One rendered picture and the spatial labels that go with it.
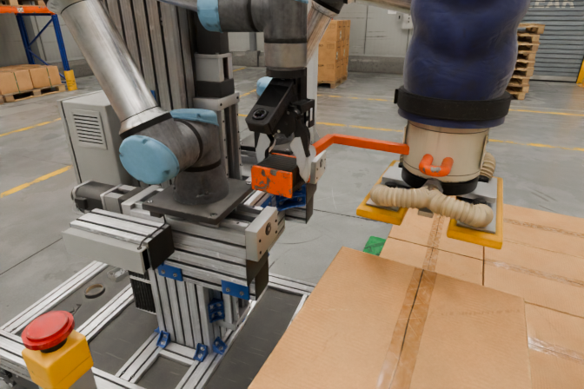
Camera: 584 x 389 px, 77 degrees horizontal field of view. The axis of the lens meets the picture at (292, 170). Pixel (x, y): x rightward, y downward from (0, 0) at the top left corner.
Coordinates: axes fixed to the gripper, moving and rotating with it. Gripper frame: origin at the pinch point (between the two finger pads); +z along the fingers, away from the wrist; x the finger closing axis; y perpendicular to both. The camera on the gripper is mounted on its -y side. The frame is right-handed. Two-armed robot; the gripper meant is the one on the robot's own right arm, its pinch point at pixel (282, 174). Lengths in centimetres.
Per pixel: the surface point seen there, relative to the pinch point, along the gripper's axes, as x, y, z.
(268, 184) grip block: 0.6, -4.3, 0.5
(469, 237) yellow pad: -34.7, 12.9, 11.5
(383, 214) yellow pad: -17.6, 13.1, 11.0
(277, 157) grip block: 1.9, 1.7, -2.7
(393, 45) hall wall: 206, 966, 45
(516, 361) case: -45, 0, 25
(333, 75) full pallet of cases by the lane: 261, 688, 90
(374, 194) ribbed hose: -15.7, 11.4, 5.7
